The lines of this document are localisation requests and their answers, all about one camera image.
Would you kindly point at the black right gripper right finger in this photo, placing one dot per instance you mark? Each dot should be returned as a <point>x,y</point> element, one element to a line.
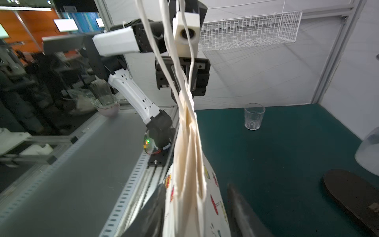
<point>243,220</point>

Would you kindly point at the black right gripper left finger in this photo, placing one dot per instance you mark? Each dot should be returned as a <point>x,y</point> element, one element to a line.
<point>150,220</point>

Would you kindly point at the white printed paper bag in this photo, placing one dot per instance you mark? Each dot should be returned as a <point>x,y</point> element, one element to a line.
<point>193,202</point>

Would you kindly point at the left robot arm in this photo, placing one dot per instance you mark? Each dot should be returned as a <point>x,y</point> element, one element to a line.
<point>105,52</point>

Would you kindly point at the green felt table mat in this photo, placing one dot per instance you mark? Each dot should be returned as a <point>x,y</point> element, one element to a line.
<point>279,167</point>

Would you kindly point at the clear glass tumbler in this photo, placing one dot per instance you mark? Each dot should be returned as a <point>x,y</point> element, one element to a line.
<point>253,116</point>

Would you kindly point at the stacked bowls outside cell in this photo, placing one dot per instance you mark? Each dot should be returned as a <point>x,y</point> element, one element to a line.
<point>105,101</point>

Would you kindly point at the clear wine glass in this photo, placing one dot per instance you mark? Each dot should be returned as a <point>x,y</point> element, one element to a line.
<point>367,154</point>

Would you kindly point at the slotted cable duct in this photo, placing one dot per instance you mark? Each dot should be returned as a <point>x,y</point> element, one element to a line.
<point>112,225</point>

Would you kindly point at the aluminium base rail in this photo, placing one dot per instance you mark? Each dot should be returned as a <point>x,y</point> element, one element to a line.
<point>157,168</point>

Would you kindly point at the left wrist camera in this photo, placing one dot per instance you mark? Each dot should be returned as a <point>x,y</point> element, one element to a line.
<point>186,32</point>

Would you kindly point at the white wire wall basket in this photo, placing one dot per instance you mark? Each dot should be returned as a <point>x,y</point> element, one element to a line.
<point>252,31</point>

